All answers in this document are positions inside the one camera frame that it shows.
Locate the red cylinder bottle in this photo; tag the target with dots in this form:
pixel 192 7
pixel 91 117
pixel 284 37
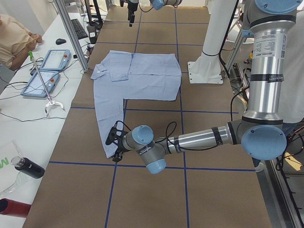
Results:
pixel 14 208

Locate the clear plastic holder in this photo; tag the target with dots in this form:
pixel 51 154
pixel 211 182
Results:
pixel 10 178

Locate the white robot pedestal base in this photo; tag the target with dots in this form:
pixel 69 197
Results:
pixel 206 69

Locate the blue teach pendant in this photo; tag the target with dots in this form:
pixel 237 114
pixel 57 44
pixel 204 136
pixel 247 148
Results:
pixel 56 60
pixel 34 87

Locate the blue striped button shirt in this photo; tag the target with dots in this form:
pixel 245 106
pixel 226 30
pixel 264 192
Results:
pixel 123 75

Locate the upper blue teach pendant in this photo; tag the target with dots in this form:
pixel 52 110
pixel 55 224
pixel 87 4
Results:
pixel 56 60

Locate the seated person beige shirt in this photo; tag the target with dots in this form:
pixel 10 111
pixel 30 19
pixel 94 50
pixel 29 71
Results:
pixel 15 42

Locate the lower blue teach pendant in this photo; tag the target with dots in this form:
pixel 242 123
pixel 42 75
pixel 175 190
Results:
pixel 34 87

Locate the black water bottle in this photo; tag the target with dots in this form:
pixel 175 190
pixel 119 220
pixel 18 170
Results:
pixel 27 167

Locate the black keyboard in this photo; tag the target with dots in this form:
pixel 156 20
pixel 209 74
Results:
pixel 79 30

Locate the grey aluminium frame post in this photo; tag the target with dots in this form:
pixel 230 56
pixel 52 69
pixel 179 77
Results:
pixel 71 33

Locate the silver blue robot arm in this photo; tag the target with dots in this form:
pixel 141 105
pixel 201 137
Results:
pixel 268 21
pixel 156 4

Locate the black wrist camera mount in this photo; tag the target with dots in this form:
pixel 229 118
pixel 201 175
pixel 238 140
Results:
pixel 115 135
pixel 122 2

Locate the black computer mouse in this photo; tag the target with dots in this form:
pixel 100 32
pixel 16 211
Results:
pixel 60 41

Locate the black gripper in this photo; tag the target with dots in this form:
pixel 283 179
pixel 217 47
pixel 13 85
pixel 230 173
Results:
pixel 119 151
pixel 130 12

